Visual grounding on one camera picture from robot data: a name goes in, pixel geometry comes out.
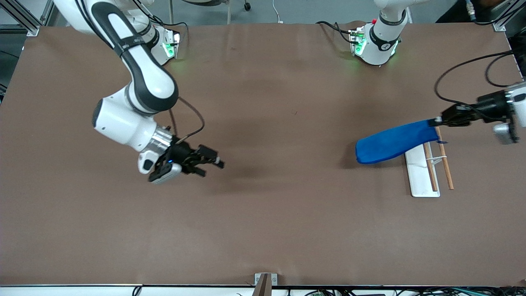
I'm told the wooden rack rod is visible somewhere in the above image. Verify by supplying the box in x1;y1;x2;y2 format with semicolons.
435;127;454;190
423;142;438;192

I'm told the white rack base plate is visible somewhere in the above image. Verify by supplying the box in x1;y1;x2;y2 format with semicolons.
404;142;441;198

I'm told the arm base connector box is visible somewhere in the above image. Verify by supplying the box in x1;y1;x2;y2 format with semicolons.
158;27;182;60
349;25;367;56

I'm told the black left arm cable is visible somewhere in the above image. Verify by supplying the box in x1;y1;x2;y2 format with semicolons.
434;50;515;108

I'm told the black base cable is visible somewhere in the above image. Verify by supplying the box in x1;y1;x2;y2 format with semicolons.
316;21;356;44

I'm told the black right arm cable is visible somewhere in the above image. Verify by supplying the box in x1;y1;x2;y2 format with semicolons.
168;96;205;144

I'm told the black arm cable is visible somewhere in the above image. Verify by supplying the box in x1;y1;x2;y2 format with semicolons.
168;96;205;144
434;50;515;108

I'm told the chair base with caster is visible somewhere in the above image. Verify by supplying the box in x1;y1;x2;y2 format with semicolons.
168;0;252;24

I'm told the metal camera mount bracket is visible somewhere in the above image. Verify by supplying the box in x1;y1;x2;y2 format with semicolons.
251;273;278;296

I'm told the blue microfibre towel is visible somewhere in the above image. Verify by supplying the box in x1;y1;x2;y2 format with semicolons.
355;119;448;165

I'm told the aluminium frame profile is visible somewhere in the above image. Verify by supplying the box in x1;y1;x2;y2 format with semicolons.
491;0;526;32
0;0;40;37

